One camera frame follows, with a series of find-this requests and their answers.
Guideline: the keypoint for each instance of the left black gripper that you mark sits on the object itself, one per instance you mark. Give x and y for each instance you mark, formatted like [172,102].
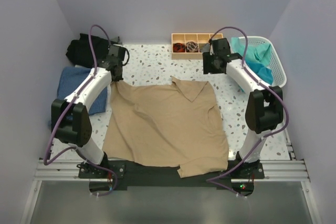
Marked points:
[118,78]

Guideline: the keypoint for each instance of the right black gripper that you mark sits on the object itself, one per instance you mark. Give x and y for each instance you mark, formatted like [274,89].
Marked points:
[207,68]

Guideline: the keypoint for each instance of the beige t shirt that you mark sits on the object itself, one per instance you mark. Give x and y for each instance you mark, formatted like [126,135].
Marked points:
[173,125]

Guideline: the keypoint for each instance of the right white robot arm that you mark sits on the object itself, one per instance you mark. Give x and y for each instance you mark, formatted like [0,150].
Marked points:
[264,109]

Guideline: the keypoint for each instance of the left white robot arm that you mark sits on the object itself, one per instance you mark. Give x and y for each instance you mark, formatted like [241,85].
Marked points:
[70,120]

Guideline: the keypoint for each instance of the dark grey rolled sock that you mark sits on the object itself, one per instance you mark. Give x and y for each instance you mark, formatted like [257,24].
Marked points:
[204,47]

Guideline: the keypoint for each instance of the grey folded t shirt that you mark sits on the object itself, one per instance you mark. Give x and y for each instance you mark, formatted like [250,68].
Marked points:
[116,41]

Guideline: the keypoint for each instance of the wooden compartment tray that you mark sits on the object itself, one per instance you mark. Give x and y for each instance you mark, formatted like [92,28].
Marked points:
[200,38]

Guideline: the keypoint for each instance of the brown patterned rolled sock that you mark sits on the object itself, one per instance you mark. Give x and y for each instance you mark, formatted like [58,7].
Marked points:
[191,47]

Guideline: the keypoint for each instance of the black folded t shirt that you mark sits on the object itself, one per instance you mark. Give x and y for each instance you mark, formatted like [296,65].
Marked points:
[79,51]

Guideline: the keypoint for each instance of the red black rolled sock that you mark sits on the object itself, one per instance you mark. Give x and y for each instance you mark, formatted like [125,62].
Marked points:
[178,47]

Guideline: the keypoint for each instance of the teal t shirt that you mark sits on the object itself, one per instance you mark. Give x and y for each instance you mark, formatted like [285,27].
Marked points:
[259,53]

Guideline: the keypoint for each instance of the blue folded t shirt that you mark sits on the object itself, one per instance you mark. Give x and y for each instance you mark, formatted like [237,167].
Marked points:
[71,78]

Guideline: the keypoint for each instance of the blue t shirt in basket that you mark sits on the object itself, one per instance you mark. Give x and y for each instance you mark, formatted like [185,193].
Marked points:
[261,71]

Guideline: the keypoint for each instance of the white plastic laundry basket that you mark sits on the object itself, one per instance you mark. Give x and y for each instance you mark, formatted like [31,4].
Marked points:
[275,65]

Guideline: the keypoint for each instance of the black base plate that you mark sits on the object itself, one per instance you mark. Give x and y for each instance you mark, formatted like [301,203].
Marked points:
[130,174]

